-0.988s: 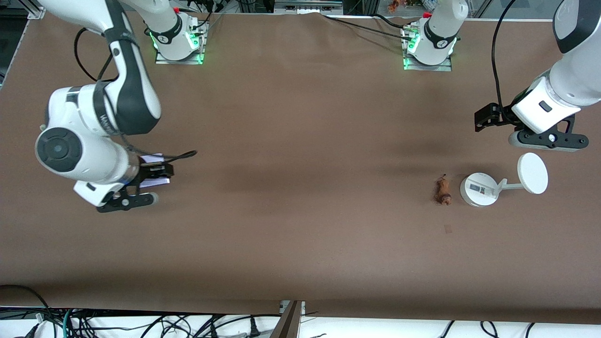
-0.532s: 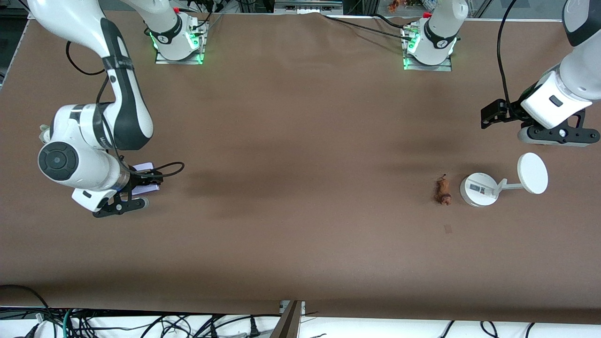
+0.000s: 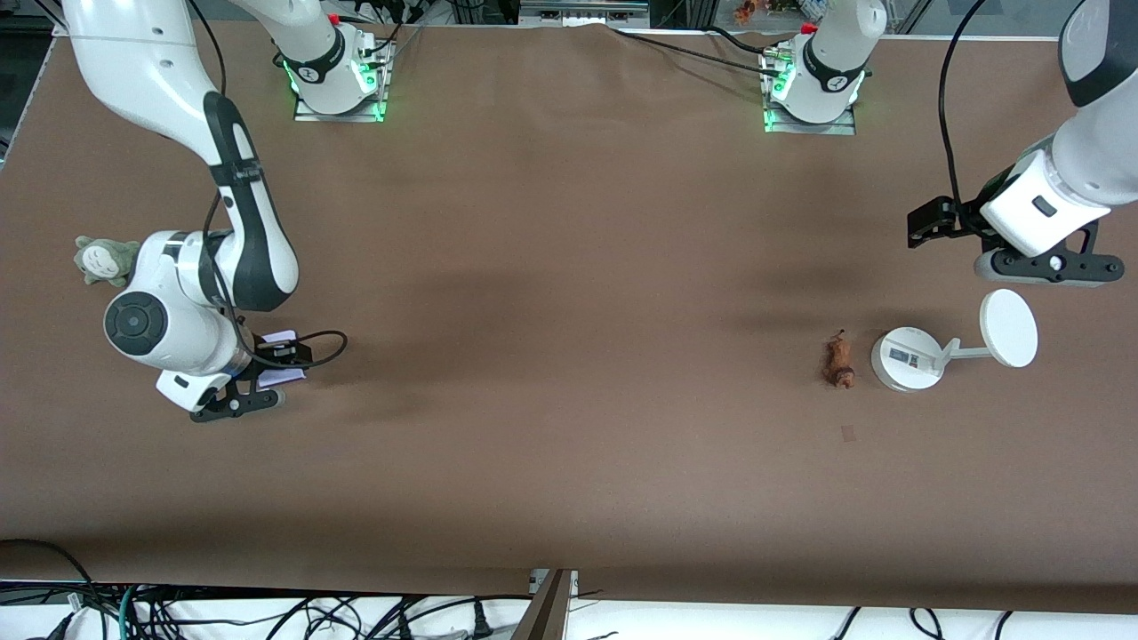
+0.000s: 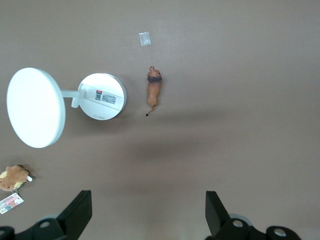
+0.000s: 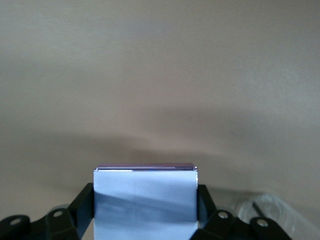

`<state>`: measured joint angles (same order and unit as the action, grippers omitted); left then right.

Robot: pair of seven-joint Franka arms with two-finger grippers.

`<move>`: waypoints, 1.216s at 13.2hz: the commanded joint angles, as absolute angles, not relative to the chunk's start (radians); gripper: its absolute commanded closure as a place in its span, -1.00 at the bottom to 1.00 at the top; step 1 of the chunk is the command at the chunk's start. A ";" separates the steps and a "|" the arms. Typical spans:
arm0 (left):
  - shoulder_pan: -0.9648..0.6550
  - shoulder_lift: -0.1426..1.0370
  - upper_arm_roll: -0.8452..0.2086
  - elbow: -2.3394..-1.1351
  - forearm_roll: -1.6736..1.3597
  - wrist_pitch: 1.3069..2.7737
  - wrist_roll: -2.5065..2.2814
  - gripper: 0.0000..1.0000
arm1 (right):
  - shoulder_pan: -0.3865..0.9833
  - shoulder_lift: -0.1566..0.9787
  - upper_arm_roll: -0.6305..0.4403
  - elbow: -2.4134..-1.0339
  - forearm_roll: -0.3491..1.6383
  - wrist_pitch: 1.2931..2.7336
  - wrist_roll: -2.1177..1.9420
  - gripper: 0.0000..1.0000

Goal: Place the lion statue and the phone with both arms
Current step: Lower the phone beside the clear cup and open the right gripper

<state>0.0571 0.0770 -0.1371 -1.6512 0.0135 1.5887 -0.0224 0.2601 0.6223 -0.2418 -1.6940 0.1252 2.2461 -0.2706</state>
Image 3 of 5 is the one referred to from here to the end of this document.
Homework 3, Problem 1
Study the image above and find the brown wooden beam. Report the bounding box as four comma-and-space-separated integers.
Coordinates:
510, 569, 575, 640

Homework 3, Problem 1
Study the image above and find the white round phone stand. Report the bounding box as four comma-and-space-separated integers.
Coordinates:
870, 288, 1039, 394

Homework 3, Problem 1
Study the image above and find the black looping floor cable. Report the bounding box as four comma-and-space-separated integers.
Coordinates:
0, 537, 100, 640

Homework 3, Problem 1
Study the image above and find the brown table cover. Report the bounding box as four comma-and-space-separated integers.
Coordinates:
0, 16, 1138, 616

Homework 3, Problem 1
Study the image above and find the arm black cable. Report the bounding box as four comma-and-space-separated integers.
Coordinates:
940, 0, 990, 216
182, 0, 349, 372

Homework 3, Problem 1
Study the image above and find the brown lion statue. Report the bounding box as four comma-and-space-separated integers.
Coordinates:
821, 330, 857, 390

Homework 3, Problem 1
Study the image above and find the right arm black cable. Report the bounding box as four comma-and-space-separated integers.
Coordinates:
182, 0, 349, 372

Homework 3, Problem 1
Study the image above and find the black cable across table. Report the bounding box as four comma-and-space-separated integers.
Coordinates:
612, 27, 788, 79

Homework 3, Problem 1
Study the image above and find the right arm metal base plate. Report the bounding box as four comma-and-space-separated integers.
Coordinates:
293, 37, 392, 124

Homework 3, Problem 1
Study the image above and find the grey plush toy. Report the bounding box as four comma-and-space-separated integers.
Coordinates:
74, 235, 143, 288

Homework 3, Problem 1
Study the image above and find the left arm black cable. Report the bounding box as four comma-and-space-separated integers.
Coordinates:
940, 0, 990, 216

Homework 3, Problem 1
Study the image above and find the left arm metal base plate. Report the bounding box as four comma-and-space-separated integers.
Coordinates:
762, 49, 858, 137

